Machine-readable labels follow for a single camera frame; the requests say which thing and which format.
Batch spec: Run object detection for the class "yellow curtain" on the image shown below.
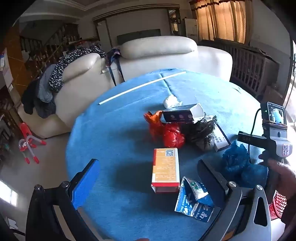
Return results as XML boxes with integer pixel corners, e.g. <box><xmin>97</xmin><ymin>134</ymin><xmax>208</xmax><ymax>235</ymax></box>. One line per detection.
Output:
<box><xmin>190</xmin><ymin>0</ymin><xmax>253</xmax><ymax>44</ymax></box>

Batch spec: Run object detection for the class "dark jacket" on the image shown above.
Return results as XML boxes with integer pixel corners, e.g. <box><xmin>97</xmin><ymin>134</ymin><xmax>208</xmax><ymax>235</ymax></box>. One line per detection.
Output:
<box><xmin>22</xmin><ymin>79</ymin><xmax>56</xmax><ymax>118</ymax></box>

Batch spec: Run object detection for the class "grey blue garment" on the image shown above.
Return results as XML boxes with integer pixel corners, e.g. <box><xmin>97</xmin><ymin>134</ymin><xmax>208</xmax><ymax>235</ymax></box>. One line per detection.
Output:
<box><xmin>38</xmin><ymin>64</ymin><xmax>57</xmax><ymax>104</ymax></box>

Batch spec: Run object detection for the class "white standing cabinet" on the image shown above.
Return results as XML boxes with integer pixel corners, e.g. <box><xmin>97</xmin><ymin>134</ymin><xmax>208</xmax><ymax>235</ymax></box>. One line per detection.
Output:
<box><xmin>184</xmin><ymin>18</ymin><xmax>199</xmax><ymax>43</ymax></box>

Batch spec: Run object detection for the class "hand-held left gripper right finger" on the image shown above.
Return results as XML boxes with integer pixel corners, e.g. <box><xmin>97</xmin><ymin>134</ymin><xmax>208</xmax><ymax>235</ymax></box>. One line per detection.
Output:
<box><xmin>197</xmin><ymin>159</ymin><xmax>273</xmax><ymax>241</ymax></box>

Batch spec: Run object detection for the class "wooden stair railing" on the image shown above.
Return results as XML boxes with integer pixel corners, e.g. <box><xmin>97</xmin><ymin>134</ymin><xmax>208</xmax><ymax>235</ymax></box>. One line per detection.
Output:
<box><xmin>20</xmin><ymin>23</ymin><xmax>80</xmax><ymax>77</ymax></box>

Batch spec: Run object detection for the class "blue tablecloth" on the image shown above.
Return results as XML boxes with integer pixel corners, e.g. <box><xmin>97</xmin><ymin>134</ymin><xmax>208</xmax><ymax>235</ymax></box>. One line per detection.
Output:
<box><xmin>65</xmin><ymin>68</ymin><xmax>269</xmax><ymax>241</ymax></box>

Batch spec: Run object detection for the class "red and white toy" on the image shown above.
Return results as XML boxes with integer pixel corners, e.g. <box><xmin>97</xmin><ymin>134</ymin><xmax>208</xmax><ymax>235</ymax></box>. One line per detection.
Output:
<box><xmin>18</xmin><ymin>122</ymin><xmax>47</xmax><ymax>164</ymax></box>

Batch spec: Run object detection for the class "dark display cabinet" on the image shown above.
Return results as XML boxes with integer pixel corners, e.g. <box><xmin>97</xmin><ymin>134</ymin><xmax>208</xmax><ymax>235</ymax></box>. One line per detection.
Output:
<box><xmin>168</xmin><ymin>9</ymin><xmax>181</xmax><ymax>35</ymax></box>

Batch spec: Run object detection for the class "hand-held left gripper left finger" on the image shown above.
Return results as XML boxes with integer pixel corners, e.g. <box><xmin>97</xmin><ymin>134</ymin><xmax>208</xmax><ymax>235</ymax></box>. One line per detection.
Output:
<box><xmin>25</xmin><ymin>159</ymin><xmax>109</xmax><ymax>241</ymax></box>

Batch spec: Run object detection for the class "red plastic basket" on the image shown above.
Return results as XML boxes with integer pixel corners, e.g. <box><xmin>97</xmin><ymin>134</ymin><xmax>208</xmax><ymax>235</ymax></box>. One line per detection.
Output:
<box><xmin>269</xmin><ymin>192</ymin><xmax>287</xmax><ymax>221</ymax></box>

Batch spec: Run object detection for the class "orange plastic bag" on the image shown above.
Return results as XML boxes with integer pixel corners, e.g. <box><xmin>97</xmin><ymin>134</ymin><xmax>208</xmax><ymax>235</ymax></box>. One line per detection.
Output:
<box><xmin>144</xmin><ymin>111</ymin><xmax>166</xmax><ymax>140</ymax></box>

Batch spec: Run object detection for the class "person's right hand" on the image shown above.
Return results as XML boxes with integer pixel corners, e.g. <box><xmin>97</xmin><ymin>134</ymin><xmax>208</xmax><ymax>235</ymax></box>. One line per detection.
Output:
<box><xmin>258</xmin><ymin>153</ymin><xmax>296</xmax><ymax>223</ymax></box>

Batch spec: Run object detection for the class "wooden crib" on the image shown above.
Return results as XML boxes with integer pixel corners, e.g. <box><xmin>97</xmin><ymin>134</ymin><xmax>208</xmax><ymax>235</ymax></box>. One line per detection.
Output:
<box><xmin>199</xmin><ymin>38</ymin><xmax>279</xmax><ymax>98</ymax></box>

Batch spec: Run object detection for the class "blue plastic bag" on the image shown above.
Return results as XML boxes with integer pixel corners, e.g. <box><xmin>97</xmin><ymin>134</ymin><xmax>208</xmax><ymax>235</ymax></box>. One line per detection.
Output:
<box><xmin>221</xmin><ymin>141</ymin><xmax>269</xmax><ymax>189</ymax></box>

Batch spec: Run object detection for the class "blue snack packet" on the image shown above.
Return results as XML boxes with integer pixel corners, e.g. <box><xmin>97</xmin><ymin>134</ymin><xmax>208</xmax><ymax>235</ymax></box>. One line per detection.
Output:
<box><xmin>174</xmin><ymin>176</ymin><xmax>215</xmax><ymax>222</ymax></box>

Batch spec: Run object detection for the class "red plastic bag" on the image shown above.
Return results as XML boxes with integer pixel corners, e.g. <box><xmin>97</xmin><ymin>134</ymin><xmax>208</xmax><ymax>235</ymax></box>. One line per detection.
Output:
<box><xmin>162</xmin><ymin>123</ymin><xmax>186</xmax><ymax>148</ymax></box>

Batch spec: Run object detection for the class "white and blue box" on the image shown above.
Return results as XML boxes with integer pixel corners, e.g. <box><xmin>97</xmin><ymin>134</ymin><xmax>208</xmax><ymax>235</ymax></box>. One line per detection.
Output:
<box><xmin>211</xmin><ymin>122</ymin><xmax>232</xmax><ymax>152</ymax></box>

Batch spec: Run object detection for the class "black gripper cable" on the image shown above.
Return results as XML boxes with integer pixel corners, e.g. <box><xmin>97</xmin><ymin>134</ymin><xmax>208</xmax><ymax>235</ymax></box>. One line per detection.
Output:
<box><xmin>250</xmin><ymin>108</ymin><xmax>263</xmax><ymax>136</ymax></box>

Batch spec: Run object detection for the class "cream leather sofa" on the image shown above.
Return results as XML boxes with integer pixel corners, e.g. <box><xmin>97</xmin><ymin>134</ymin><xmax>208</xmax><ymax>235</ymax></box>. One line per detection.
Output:
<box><xmin>17</xmin><ymin>36</ymin><xmax>233</xmax><ymax>139</ymax></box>

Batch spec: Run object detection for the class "dark cardboard box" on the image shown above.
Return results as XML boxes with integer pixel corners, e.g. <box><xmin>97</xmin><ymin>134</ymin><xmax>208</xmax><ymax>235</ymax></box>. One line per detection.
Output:
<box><xmin>161</xmin><ymin>104</ymin><xmax>204</xmax><ymax>124</ymax></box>

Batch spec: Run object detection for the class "black plastic bag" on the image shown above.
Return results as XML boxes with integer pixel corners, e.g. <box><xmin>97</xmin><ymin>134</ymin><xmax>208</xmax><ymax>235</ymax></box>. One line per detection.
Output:
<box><xmin>188</xmin><ymin>115</ymin><xmax>218</xmax><ymax>151</ymax></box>

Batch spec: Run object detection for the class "dark blue bag strap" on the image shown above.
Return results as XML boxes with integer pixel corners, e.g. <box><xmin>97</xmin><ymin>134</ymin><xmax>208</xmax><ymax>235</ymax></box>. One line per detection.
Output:
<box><xmin>105</xmin><ymin>47</ymin><xmax>125</xmax><ymax>87</ymax></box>

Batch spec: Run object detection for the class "white plastic bag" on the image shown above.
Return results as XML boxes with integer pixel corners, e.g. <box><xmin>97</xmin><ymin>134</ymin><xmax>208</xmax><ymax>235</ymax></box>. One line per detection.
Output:
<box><xmin>164</xmin><ymin>95</ymin><xmax>183</xmax><ymax>108</ymax></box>

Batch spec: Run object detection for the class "white thin strip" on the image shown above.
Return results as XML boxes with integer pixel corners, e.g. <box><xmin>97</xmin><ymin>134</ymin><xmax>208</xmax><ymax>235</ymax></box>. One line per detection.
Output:
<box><xmin>99</xmin><ymin>71</ymin><xmax>186</xmax><ymax>105</ymax></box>

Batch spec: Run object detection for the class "orange cardboard box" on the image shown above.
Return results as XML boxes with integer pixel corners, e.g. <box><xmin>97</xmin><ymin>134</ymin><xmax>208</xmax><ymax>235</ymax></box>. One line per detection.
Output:
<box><xmin>151</xmin><ymin>148</ymin><xmax>180</xmax><ymax>193</ymax></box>

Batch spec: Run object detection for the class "small cardboard box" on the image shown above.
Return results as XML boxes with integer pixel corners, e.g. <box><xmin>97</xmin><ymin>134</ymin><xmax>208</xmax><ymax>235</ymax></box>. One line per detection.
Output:
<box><xmin>264</xmin><ymin>85</ymin><xmax>284</xmax><ymax>105</ymax></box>

